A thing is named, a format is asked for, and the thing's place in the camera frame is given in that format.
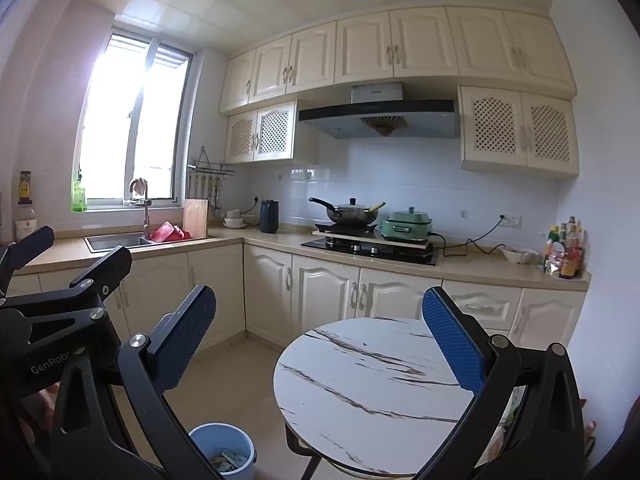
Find wide lattice door cabinet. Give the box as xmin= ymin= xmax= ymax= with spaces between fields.
xmin=457 ymin=85 xmax=581 ymax=178

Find wok with lid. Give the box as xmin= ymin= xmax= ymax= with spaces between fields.
xmin=308 ymin=197 xmax=386 ymax=226

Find person's left hand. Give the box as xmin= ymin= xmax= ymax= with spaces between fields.
xmin=30 ymin=385 xmax=57 ymax=441

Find group of condiment bottles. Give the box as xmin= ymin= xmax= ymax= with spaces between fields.
xmin=544 ymin=216 xmax=585 ymax=280

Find black gas hob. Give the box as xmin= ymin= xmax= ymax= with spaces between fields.
xmin=301 ymin=237 xmax=440 ymax=267

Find black portable stove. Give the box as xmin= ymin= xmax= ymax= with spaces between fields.
xmin=315 ymin=222 xmax=377 ymax=235

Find hanging utensil rack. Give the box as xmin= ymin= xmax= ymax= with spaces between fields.
xmin=187 ymin=146 xmax=236 ymax=211

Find black range hood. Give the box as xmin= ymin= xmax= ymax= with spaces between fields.
xmin=298 ymin=81 xmax=460 ymax=140

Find cream sink base cabinets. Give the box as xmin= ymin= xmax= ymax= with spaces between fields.
xmin=10 ymin=242 xmax=246 ymax=351

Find wooden cutting board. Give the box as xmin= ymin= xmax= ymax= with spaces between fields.
xmin=182 ymin=199 xmax=209 ymax=238

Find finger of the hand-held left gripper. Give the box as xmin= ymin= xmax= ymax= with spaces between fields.
xmin=0 ymin=226 xmax=56 ymax=293
xmin=0 ymin=245 xmax=133 ymax=313

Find cream stove base cabinets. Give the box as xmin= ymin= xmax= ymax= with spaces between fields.
xmin=242 ymin=244 xmax=588 ymax=356

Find dark blue kettle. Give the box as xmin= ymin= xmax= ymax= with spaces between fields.
xmin=259 ymin=199 xmax=280 ymax=234

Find red plastic basket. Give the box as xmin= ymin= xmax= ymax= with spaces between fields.
xmin=149 ymin=221 xmax=193 ymax=243

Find cream upper wall cabinets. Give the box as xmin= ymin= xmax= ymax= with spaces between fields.
xmin=220 ymin=6 xmax=577 ymax=115

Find green wrapper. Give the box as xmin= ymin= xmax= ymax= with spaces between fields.
xmin=210 ymin=450 xmax=248 ymax=473

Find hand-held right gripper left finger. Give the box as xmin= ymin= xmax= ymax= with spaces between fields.
xmin=47 ymin=285 xmax=217 ymax=480

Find clear jar white label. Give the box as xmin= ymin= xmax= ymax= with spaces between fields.
xmin=15 ymin=203 xmax=38 ymax=243

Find green electric cooker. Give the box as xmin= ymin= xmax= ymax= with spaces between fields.
xmin=380 ymin=206 xmax=435 ymax=242

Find metal faucet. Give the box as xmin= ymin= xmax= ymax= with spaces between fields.
xmin=129 ymin=177 xmax=152 ymax=241

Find white bowl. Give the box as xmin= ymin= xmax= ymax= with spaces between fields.
xmin=500 ymin=245 xmax=540 ymax=265

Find steel sink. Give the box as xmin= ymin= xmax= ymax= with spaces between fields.
xmin=84 ymin=230 xmax=216 ymax=252

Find round marble side table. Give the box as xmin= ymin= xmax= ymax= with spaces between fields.
xmin=273 ymin=317 xmax=528 ymax=480

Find sliding window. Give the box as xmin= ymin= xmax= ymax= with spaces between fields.
xmin=75 ymin=27 xmax=193 ymax=211

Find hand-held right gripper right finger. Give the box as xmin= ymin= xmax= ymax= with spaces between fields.
xmin=417 ymin=286 xmax=587 ymax=480

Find small lattice door cabinet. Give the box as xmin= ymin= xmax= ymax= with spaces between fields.
xmin=225 ymin=100 xmax=298 ymax=164

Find blue plastic bin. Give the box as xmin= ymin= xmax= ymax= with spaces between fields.
xmin=188 ymin=423 xmax=258 ymax=480

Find black power cable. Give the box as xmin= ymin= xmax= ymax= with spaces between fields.
xmin=430 ymin=216 xmax=508 ymax=257

